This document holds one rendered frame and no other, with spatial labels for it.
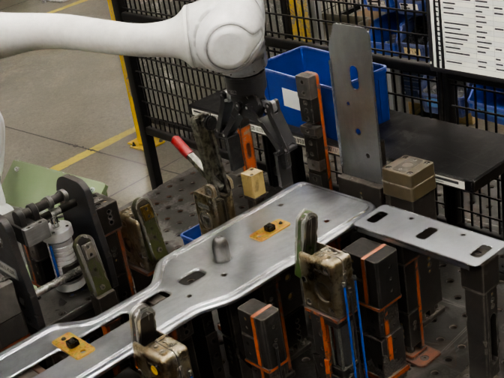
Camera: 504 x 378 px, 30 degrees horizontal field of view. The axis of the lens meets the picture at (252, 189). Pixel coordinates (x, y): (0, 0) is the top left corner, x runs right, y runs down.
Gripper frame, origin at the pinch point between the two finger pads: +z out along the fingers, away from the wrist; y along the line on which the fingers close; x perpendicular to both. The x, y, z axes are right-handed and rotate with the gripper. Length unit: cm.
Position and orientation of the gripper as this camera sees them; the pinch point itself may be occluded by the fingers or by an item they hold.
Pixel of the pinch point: (260, 170)
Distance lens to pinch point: 179.6
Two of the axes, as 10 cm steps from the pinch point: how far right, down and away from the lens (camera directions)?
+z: 1.5, 8.9, 4.4
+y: 6.7, 2.3, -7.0
